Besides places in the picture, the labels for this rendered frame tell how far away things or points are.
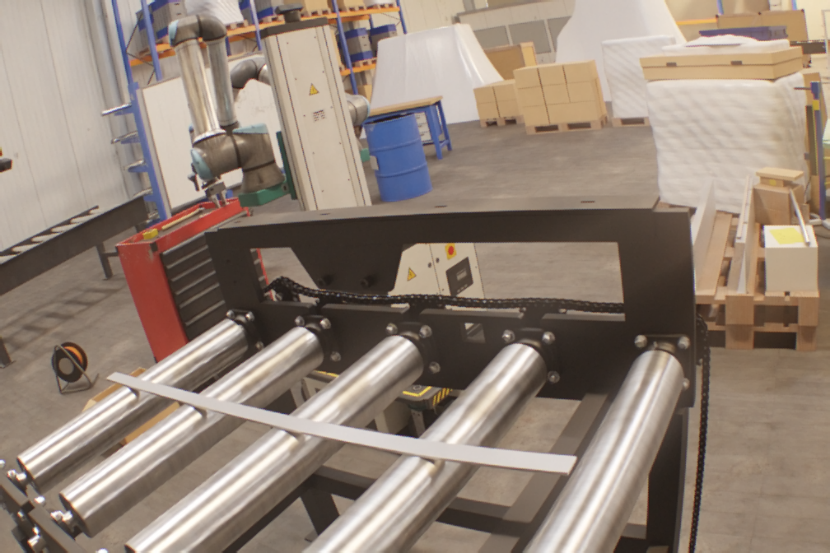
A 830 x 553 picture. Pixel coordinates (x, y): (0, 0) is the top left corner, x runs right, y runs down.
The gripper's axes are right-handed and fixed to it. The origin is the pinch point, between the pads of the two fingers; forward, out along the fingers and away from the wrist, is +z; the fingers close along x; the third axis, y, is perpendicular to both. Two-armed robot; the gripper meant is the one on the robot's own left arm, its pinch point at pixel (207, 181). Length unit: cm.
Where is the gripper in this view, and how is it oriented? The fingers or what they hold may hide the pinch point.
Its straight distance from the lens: 319.4
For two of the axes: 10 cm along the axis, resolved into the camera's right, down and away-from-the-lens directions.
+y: -7.0, -4.7, 5.4
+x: -7.1, 4.8, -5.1
